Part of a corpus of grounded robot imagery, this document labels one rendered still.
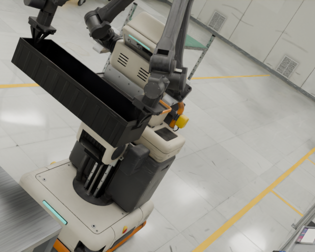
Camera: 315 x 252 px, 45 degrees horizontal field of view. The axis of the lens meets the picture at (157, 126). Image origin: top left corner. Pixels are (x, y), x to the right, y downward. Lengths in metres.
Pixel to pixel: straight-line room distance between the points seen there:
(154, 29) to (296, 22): 9.13
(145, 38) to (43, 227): 0.85
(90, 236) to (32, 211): 0.82
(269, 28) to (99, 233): 9.28
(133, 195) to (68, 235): 0.41
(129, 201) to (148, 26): 1.04
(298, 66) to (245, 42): 1.59
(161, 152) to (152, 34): 0.68
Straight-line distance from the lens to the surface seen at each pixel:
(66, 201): 2.20
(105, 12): 1.72
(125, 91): 1.75
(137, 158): 1.94
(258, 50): 10.88
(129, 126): 1.33
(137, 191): 2.19
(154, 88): 1.23
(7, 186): 1.37
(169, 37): 1.33
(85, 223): 2.13
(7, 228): 1.24
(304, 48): 10.58
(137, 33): 1.66
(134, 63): 1.74
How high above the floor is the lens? 1.70
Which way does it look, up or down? 24 degrees down
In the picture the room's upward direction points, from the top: 30 degrees clockwise
